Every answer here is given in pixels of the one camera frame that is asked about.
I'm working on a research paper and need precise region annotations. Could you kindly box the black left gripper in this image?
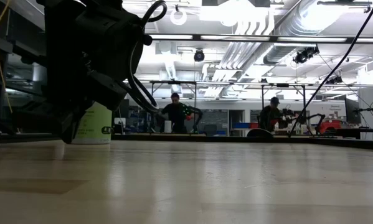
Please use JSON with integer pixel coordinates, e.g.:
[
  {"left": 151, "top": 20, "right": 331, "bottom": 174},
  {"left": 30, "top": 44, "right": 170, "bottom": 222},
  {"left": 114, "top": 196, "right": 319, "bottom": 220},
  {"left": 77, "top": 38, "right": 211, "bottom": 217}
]
[{"left": 13, "top": 12, "right": 146, "bottom": 144}]

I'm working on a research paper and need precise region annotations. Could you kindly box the green disinfecting wipes canister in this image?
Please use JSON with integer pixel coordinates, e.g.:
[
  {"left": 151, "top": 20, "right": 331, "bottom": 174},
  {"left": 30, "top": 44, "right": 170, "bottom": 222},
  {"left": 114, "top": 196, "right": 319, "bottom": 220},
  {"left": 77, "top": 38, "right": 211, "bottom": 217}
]
[{"left": 71, "top": 101, "right": 113, "bottom": 145}]

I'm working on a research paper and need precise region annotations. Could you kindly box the black computer tower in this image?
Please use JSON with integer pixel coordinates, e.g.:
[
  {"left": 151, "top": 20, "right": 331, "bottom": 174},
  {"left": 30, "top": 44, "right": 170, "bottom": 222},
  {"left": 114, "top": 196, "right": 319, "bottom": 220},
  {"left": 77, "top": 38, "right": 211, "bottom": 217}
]
[{"left": 113, "top": 98, "right": 130, "bottom": 134}]

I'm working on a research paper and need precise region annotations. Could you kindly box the person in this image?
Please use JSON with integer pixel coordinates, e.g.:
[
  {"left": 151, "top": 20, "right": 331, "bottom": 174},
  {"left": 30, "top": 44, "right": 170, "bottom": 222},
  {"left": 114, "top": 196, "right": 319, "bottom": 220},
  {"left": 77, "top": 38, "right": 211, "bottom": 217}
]
[
  {"left": 157, "top": 92, "right": 204, "bottom": 134},
  {"left": 259, "top": 96, "right": 299, "bottom": 134}
]

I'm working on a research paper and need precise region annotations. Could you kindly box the black bar with light strips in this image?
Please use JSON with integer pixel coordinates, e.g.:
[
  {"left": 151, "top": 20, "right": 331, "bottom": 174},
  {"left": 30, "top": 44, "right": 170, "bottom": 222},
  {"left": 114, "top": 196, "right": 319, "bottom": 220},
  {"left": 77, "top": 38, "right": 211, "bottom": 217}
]
[{"left": 144, "top": 32, "right": 373, "bottom": 44}]

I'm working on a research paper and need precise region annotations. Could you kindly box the black ceiling spotlight cluster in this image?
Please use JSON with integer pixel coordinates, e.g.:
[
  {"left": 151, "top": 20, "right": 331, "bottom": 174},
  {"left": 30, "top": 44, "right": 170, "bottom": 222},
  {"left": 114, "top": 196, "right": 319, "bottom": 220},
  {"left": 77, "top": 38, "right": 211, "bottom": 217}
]
[{"left": 292, "top": 45, "right": 320, "bottom": 65}]

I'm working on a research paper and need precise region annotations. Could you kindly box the red machine part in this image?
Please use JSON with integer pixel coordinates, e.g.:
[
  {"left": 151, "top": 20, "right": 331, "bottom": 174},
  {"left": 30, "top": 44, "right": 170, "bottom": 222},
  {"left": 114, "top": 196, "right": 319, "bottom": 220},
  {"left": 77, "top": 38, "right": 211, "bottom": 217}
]
[{"left": 317, "top": 119, "right": 343, "bottom": 135}]

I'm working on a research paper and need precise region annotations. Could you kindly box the black computer monitor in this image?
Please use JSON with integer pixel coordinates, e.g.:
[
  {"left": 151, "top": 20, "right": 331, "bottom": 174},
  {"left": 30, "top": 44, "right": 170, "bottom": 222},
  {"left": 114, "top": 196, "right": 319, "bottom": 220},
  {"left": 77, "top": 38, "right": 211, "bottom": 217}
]
[{"left": 344, "top": 98, "right": 362, "bottom": 125}]

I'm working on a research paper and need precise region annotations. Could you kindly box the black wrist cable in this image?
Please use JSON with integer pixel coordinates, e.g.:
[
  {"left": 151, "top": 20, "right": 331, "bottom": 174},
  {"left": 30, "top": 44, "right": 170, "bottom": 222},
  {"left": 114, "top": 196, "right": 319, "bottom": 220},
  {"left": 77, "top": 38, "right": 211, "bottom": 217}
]
[{"left": 125, "top": 0, "right": 169, "bottom": 114}]

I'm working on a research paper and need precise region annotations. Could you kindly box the black background rig frame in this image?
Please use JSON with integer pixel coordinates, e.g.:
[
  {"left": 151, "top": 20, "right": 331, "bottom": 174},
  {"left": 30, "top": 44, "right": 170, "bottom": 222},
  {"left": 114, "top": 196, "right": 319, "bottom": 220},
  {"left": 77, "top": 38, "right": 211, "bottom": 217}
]
[{"left": 148, "top": 80, "right": 308, "bottom": 135}]

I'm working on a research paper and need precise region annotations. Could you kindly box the black ceiling dome camera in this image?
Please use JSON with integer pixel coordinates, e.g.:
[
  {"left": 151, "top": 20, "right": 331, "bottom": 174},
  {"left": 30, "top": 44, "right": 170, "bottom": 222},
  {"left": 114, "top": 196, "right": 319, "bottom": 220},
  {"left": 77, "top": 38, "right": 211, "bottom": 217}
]
[{"left": 193, "top": 49, "right": 206, "bottom": 63}]

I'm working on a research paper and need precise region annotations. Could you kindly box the white ring light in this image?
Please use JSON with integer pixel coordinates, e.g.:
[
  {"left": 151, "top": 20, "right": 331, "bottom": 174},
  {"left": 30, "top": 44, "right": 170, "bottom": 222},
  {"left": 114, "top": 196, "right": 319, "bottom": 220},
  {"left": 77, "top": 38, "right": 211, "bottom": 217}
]
[{"left": 169, "top": 6, "right": 188, "bottom": 27}]

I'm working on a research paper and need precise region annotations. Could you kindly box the silver ventilation duct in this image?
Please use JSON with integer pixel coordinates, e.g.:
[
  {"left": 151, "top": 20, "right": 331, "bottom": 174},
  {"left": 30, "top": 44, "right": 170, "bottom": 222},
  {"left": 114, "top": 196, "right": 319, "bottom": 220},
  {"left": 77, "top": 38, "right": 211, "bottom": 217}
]
[{"left": 262, "top": 0, "right": 336, "bottom": 66}]

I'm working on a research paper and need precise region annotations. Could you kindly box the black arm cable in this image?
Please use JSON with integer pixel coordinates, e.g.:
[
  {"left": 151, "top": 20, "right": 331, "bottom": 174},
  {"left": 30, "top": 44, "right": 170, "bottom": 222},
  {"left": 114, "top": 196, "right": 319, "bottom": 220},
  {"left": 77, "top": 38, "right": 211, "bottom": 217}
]
[{"left": 282, "top": 0, "right": 373, "bottom": 138}]

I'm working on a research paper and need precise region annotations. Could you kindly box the black aluminium table frame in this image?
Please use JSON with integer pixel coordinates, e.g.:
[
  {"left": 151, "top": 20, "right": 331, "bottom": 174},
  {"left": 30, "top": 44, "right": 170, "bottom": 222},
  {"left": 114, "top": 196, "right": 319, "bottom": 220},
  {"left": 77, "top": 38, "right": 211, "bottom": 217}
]
[{"left": 0, "top": 132, "right": 373, "bottom": 152}]

